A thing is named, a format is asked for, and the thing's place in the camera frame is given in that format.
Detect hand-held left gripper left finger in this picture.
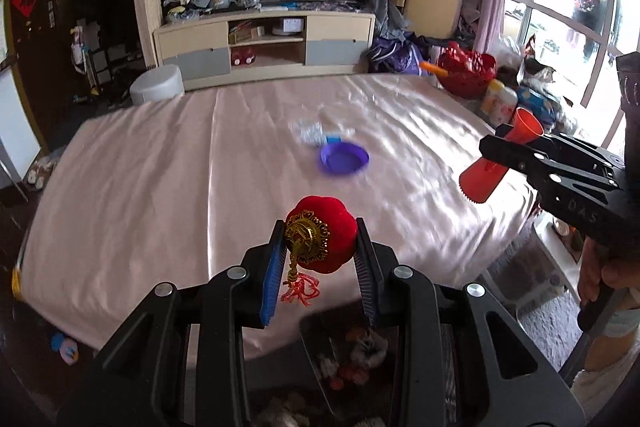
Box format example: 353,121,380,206
60,219,288,427

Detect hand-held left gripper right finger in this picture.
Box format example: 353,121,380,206
354,217,586,427

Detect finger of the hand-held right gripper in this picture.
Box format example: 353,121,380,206
479,132,624,191

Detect coral plastic vase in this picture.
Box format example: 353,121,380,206
458,108,544,207

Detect red velvet lantern ornament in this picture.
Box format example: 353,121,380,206
279,195,359,308

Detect black trash bin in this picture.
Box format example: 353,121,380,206
299,307,401,427

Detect person's right hand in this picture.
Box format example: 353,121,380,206
579,237,640,308

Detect white bottle pink label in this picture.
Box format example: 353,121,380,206
480,79,519,126

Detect blue snack bag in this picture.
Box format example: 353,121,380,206
517,87,556,134

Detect red plastic basket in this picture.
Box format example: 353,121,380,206
435,42,499,98

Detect white plastic bag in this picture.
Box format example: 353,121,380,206
492,36,526,68

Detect pink tablecloth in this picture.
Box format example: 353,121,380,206
12,72,539,354

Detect grey rug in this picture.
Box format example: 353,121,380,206
500,287,601,388

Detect purple plastic bowl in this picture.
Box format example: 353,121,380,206
318,142,370,178

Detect person's leg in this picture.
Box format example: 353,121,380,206
570,307,640,427

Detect clear plastic wrapper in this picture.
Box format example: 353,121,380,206
289,119,326,146

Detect purple bag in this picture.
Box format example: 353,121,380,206
367,36,431,76

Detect grey clothes heap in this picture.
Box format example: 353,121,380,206
367,0,409,38

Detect blue plush toy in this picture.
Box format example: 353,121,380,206
49,332,81,366

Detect white round stool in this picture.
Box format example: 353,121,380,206
129,64,185,107

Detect small cardboard box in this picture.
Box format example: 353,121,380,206
228,21,266,44

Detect beige television cabinet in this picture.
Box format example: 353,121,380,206
152,9,377,92

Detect plush slippers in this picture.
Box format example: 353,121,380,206
27,154,59,188

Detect dark wooden door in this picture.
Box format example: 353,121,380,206
5,0,84,152

